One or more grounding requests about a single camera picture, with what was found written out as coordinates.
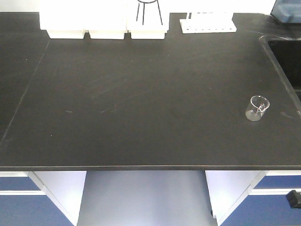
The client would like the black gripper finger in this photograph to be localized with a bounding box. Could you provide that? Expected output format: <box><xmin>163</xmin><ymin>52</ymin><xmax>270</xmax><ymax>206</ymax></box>
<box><xmin>285</xmin><ymin>190</ymin><xmax>301</xmax><ymax>209</ymax></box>

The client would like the clear glass beaker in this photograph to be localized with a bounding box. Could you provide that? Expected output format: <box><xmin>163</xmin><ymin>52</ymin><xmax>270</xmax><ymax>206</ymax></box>
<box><xmin>245</xmin><ymin>95</ymin><xmax>270</xmax><ymax>121</ymax></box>

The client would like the white storage bin right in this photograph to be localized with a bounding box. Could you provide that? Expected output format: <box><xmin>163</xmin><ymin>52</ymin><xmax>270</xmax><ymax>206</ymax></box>
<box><xmin>127</xmin><ymin>0</ymin><xmax>169</xmax><ymax>40</ymax></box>

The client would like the white storage bin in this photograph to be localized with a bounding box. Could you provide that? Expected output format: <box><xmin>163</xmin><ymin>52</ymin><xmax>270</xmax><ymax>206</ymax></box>
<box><xmin>83</xmin><ymin>0</ymin><xmax>127</xmax><ymax>40</ymax></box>
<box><xmin>39</xmin><ymin>0</ymin><xmax>85</xmax><ymax>39</ymax></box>
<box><xmin>127</xmin><ymin>0</ymin><xmax>169</xmax><ymax>40</ymax></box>

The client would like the white storage bin middle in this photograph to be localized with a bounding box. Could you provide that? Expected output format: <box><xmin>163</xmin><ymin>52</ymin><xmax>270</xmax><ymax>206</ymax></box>
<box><xmin>83</xmin><ymin>0</ymin><xmax>127</xmax><ymax>40</ymax></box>

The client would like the white storage bin left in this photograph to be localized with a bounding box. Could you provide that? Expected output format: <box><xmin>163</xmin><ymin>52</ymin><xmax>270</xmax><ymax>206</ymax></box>
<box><xmin>39</xmin><ymin>0</ymin><xmax>85</xmax><ymax>39</ymax></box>

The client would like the blue right cabinet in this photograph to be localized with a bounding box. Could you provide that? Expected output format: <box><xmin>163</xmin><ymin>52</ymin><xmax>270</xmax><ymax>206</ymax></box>
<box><xmin>205</xmin><ymin>170</ymin><xmax>301</xmax><ymax>226</ymax></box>

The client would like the blue cabinet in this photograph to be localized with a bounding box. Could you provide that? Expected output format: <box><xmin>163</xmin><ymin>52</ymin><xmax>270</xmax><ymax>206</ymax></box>
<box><xmin>0</xmin><ymin>171</ymin><xmax>86</xmax><ymax>226</ymax></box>
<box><xmin>205</xmin><ymin>170</ymin><xmax>301</xmax><ymax>226</ymax></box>

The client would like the black lab sink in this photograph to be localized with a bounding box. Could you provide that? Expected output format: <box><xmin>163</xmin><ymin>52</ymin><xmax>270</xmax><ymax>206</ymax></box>
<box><xmin>259</xmin><ymin>35</ymin><xmax>301</xmax><ymax>108</ymax></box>

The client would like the white test tube rack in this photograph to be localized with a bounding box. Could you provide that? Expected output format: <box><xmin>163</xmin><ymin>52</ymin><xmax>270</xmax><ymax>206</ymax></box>
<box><xmin>179</xmin><ymin>12</ymin><xmax>237</xmax><ymax>34</ymax></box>

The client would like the blue left cabinet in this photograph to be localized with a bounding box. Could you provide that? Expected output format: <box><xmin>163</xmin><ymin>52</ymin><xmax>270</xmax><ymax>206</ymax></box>
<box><xmin>0</xmin><ymin>171</ymin><xmax>86</xmax><ymax>226</ymax></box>

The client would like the black wire tripod stand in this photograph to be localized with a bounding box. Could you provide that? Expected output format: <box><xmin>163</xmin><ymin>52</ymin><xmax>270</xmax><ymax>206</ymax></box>
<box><xmin>136</xmin><ymin>0</ymin><xmax>163</xmax><ymax>25</ymax></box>

